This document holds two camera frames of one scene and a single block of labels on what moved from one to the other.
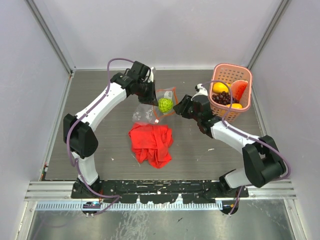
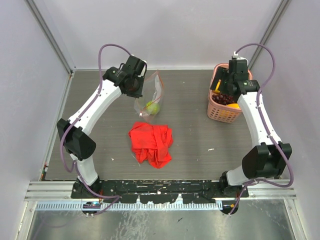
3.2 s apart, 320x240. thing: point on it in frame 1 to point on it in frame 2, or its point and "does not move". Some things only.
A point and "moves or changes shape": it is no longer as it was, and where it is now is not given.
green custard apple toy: (165, 105) to (153, 108)
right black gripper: (181, 108) to (221, 74)
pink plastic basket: (230, 72) does not move
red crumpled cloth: (151, 143) does not move
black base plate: (158, 191) does not move
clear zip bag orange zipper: (146, 114) moves or changes shape
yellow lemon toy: (220, 87) does not move
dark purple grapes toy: (224, 98) does not move
